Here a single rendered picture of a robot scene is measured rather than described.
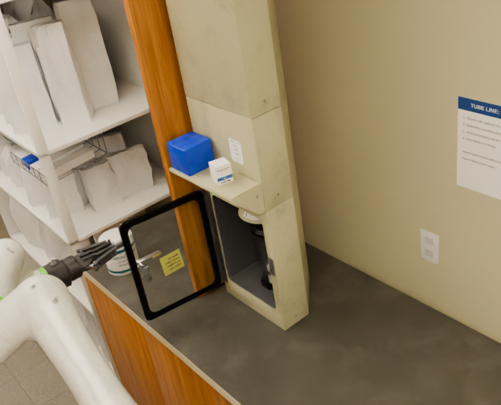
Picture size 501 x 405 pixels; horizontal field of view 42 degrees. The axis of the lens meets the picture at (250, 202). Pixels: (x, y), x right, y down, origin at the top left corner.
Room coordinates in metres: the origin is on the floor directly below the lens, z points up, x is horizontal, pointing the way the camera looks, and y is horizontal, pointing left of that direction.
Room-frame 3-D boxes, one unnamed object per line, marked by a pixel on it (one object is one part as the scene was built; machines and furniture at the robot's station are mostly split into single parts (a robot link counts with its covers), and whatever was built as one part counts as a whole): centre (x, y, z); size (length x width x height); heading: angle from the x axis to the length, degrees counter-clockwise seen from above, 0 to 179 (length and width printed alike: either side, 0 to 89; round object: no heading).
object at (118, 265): (2.18, 0.54, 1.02); 0.13 x 0.13 x 0.15
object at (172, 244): (1.82, 0.28, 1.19); 0.30 x 0.01 x 0.40; 117
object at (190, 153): (1.83, 0.15, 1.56); 0.10 x 0.10 x 0.09; 35
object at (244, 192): (1.75, 0.10, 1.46); 0.32 x 0.11 x 0.10; 35
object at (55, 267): (1.65, 0.62, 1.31); 0.09 x 0.06 x 0.12; 35
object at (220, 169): (1.71, 0.07, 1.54); 0.05 x 0.05 x 0.06; 20
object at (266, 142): (1.85, -0.05, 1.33); 0.32 x 0.25 x 0.77; 35
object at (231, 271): (1.85, -0.05, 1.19); 0.26 x 0.24 x 0.35; 35
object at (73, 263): (1.70, 0.56, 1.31); 0.09 x 0.08 x 0.07; 125
